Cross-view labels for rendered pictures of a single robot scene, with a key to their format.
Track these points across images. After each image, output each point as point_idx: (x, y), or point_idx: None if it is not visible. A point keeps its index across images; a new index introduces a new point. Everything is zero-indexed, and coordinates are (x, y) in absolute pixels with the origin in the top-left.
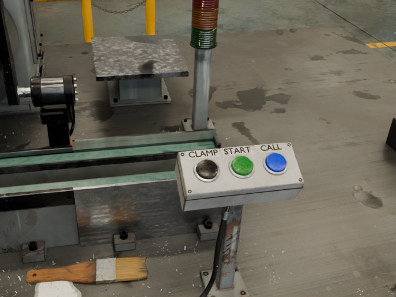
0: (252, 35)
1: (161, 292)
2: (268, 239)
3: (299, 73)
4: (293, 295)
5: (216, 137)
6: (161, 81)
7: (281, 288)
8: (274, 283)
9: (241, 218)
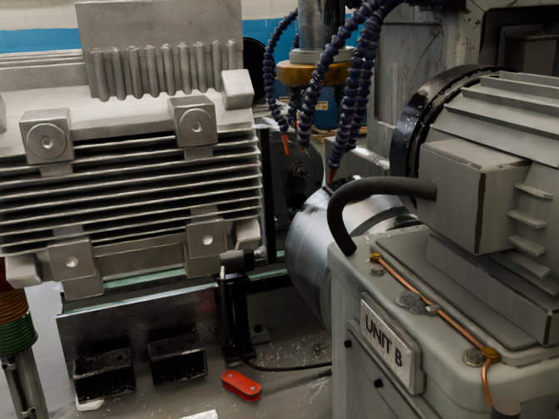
0: None
1: None
2: (43, 330)
3: None
4: (50, 300)
5: (59, 312)
6: None
7: (56, 303)
8: (60, 304)
9: (57, 343)
